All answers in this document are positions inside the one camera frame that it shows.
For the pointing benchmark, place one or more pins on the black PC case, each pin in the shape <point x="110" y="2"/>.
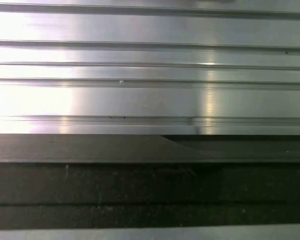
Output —
<point x="90" y="185"/>

